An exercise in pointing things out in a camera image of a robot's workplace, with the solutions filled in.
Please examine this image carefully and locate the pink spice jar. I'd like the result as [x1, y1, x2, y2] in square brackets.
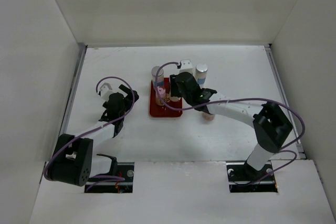
[155, 87, 166, 106]

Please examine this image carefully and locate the blue label shaker bottle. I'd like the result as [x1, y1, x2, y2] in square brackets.
[151, 66, 164, 89]

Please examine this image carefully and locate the yellow lid squeeze bottle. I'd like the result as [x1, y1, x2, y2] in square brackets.
[169, 87, 181, 102]

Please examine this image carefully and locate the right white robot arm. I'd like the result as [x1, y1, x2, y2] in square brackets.
[171, 72, 293, 180]

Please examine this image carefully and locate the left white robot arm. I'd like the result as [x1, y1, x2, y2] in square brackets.
[44, 83, 139, 187]

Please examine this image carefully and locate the silver lid shaker bottle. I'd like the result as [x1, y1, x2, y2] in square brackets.
[195, 63, 208, 87]

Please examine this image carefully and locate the red rectangular tray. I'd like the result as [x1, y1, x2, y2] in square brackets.
[149, 78, 183, 118]

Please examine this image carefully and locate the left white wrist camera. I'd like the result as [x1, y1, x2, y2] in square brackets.
[98, 82, 114, 101]

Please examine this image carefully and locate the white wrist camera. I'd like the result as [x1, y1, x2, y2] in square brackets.
[177, 59, 193, 74]
[98, 82, 114, 101]

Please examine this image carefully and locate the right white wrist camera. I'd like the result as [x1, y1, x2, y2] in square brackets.
[177, 59, 193, 74]

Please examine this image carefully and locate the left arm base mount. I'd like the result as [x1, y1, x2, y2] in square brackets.
[84, 154, 135, 194]

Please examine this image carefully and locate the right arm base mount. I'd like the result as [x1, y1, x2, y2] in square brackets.
[226, 162, 278, 193]

